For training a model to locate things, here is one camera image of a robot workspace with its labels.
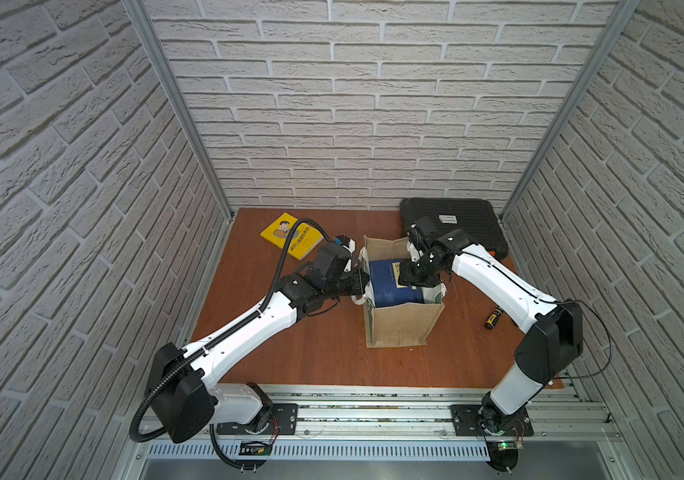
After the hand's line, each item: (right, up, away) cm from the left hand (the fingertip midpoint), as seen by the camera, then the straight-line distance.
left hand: (373, 273), depth 75 cm
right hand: (+11, -3, +7) cm, 14 cm away
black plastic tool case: (+43, +18, +35) cm, 59 cm away
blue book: (+5, -6, +8) cm, 11 cm away
